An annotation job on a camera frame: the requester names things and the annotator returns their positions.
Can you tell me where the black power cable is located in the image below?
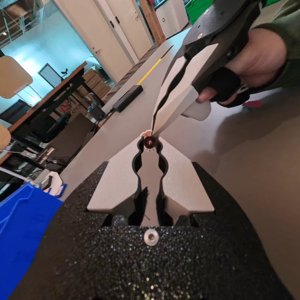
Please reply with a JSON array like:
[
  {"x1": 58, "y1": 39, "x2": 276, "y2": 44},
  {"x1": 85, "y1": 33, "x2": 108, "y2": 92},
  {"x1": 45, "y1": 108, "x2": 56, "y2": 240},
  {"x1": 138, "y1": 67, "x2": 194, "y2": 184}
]
[{"x1": 94, "y1": 110, "x2": 116, "y2": 129}]

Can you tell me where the white waste bin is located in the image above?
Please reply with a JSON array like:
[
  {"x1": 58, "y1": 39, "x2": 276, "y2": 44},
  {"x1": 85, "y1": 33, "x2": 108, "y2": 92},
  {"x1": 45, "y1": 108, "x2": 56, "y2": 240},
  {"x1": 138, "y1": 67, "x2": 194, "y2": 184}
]
[{"x1": 172, "y1": 0, "x2": 189, "y2": 31}]

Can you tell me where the wooden post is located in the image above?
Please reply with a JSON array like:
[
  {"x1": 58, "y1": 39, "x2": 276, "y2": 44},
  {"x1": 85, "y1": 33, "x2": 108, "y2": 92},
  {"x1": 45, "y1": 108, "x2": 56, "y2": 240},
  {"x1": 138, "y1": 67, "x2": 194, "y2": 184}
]
[{"x1": 138, "y1": 0, "x2": 167, "y2": 47}]

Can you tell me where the blue plastic bin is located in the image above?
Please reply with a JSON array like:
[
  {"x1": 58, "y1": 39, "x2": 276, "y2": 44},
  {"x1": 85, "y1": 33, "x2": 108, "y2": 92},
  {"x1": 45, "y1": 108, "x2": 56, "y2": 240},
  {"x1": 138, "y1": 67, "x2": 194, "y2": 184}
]
[{"x1": 0, "y1": 182, "x2": 64, "y2": 300}]

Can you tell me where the person's right forearm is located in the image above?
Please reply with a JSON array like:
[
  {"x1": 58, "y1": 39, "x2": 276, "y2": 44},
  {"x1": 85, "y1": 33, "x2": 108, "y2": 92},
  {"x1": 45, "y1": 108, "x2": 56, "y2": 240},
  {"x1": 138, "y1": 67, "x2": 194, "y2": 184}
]
[{"x1": 248, "y1": 0, "x2": 300, "y2": 94}]

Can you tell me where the white recycling bin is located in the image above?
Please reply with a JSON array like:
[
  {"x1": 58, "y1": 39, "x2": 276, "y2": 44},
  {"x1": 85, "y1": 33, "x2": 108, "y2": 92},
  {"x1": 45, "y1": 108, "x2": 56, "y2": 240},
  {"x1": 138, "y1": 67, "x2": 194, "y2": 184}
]
[{"x1": 155, "y1": 1, "x2": 178, "y2": 39}]

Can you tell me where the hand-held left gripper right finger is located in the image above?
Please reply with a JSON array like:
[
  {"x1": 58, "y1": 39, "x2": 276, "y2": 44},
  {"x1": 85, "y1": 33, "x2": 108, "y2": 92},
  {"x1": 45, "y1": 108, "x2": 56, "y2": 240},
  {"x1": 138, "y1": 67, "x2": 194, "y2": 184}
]
[{"x1": 156, "y1": 137, "x2": 215, "y2": 226}]

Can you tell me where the green plastic crate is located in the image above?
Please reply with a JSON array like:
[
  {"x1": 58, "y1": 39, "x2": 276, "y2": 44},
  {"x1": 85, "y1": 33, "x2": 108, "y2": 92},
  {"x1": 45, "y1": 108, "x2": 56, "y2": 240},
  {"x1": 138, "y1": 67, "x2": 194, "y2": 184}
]
[{"x1": 185, "y1": 0, "x2": 212, "y2": 25}]

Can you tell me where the white door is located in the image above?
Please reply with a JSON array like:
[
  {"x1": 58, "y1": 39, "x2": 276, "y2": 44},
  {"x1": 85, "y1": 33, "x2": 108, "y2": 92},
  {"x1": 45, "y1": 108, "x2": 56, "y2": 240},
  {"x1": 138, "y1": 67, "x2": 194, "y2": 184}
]
[
  {"x1": 105, "y1": 0, "x2": 155, "y2": 59},
  {"x1": 53, "y1": 0, "x2": 135, "y2": 85}
]

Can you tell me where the dark grey usb hub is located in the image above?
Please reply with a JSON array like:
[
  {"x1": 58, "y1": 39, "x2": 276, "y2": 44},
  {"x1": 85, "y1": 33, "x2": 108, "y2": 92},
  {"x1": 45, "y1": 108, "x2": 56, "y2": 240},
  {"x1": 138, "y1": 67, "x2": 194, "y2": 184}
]
[{"x1": 87, "y1": 92, "x2": 106, "y2": 120}]

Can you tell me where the brown cardboard panel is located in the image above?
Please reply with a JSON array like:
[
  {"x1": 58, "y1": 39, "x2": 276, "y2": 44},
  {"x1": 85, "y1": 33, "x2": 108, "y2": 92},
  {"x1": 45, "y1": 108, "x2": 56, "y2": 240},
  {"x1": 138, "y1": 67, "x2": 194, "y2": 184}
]
[{"x1": 45, "y1": 114, "x2": 95, "y2": 164}]

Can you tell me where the person's right hand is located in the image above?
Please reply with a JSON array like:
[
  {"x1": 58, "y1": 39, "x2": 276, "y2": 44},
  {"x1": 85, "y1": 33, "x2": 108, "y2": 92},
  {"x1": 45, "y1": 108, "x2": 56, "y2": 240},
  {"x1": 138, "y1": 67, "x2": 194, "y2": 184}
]
[{"x1": 196, "y1": 28, "x2": 288, "y2": 106}]

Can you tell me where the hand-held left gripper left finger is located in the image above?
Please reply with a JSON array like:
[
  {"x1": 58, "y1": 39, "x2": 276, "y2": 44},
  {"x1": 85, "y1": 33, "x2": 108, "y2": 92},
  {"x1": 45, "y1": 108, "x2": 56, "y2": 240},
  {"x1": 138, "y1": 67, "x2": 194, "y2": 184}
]
[{"x1": 87, "y1": 136, "x2": 144, "y2": 219}]

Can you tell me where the stack of cardboard boxes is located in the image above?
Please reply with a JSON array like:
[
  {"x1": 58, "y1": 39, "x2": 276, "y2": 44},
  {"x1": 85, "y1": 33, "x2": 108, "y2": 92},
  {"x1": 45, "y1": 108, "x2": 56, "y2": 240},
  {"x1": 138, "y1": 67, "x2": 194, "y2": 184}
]
[{"x1": 70, "y1": 68, "x2": 112, "y2": 110}]

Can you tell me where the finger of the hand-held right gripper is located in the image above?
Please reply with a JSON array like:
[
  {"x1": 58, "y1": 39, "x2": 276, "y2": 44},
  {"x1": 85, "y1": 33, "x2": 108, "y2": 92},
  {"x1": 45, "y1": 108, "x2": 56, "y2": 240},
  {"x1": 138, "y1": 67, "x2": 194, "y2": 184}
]
[
  {"x1": 151, "y1": 55, "x2": 189, "y2": 133},
  {"x1": 152, "y1": 43, "x2": 219, "y2": 139}
]

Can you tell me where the wooden chair back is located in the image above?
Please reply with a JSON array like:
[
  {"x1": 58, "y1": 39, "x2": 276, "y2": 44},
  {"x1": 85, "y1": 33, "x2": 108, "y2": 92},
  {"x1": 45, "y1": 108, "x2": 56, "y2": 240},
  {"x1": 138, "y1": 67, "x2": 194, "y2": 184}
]
[{"x1": 0, "y1": 55, "x2": 33, "y2": 99}]

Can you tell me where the wooden chair seat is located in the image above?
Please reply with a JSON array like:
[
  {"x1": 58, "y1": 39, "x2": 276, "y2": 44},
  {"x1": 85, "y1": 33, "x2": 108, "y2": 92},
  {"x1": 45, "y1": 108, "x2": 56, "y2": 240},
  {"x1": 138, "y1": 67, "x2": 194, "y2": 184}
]
[{"x1": 0, "y1": 124, "x2": 12, "y2": 151}]

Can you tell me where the wooden desk black frame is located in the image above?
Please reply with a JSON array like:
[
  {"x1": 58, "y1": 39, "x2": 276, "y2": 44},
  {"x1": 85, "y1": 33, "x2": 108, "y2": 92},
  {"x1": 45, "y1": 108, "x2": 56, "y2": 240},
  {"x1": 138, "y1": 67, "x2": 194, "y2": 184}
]
[{"x1": 0, "y1": 61, "x2": 105, "y2": 164}]

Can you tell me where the black rectangular power brick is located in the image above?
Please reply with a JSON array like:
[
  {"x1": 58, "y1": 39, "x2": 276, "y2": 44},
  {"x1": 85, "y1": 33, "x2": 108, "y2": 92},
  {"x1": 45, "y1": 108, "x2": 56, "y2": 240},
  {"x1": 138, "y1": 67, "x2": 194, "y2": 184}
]
[{"x1": 112, "y1": 85, "x2": 144, "y2": 113}]

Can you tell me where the yellow tape strip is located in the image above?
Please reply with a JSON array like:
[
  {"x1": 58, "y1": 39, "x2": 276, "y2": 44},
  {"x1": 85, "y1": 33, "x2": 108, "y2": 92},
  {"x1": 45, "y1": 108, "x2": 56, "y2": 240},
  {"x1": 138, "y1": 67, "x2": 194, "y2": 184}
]
[{"x1": 137, "y1": 58, "x2": 163, "y2": 85}]

